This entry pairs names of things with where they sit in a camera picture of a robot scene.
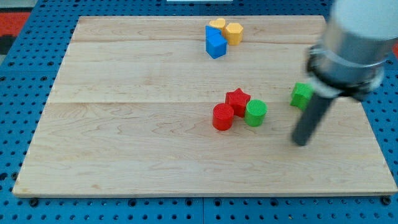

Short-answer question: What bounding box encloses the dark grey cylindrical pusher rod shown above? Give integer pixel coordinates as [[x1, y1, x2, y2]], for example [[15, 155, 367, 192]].
[[292, 93, 334, 146]]

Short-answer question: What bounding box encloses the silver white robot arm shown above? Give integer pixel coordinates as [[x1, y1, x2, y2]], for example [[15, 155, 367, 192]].
[[292, 0, 397, 146]]

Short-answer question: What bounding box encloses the green star block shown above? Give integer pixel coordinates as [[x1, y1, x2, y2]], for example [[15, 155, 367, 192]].
[[290, 82, 313, 111]]

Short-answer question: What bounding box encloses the green cylinder block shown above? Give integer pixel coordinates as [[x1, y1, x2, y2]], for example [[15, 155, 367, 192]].
[[244, 100, 267, 127]]

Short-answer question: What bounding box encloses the red star block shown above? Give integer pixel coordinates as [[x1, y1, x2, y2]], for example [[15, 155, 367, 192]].
[[225, 88, 251, 118]]

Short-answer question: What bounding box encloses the red cylinder block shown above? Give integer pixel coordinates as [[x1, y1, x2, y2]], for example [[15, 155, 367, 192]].
[[212, 103, 234, 131]]

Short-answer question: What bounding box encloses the yellow hexagon block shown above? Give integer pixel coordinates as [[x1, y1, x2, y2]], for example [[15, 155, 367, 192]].
[[224, 23, 244, 45]]

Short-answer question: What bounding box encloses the blue pentagon block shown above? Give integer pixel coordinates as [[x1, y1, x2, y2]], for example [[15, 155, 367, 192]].
[[206, 34, 228, 59]]

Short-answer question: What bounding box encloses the yellow heart block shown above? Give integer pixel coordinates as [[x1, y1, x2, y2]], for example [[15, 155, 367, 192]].
[[208, 17, 226, 31]]

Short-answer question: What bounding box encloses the blue block behind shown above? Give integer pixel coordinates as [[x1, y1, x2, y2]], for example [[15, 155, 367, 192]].
[[205, 26, 222, 38]]

